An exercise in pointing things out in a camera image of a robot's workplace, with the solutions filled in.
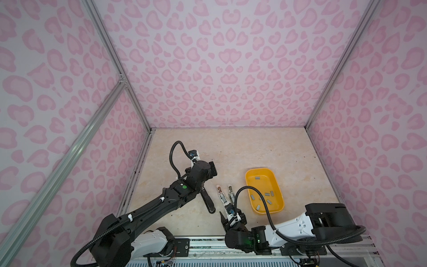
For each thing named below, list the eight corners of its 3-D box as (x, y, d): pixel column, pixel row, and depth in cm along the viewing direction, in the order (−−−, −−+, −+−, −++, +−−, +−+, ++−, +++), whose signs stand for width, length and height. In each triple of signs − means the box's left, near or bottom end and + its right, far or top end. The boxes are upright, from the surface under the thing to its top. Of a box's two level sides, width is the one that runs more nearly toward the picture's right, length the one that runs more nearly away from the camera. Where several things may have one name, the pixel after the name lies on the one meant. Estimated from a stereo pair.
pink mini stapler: (223, 206, 86) (223, 202, 82) (215, 190, 92) (215, 185, 88) (227, 204, 87) (228, 199, 83) (219, 188, 93) (219, 183, 88)
